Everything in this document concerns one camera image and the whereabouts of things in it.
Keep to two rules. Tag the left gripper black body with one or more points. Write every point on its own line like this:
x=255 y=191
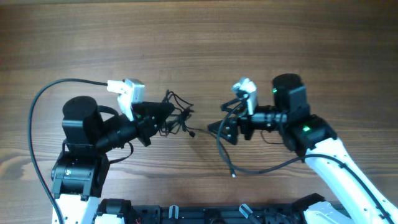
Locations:
x=143 y=127

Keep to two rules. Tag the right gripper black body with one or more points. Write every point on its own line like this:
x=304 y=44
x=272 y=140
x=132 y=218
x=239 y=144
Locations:
x=247 y=121

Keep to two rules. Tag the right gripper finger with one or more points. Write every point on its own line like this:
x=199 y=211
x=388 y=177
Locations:
x=229 y=131
x=240 y=104

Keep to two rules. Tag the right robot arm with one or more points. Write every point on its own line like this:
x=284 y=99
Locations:
x=315 y=143

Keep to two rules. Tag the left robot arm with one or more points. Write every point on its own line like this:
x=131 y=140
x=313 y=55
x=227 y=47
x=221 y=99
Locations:
x=80 y=171

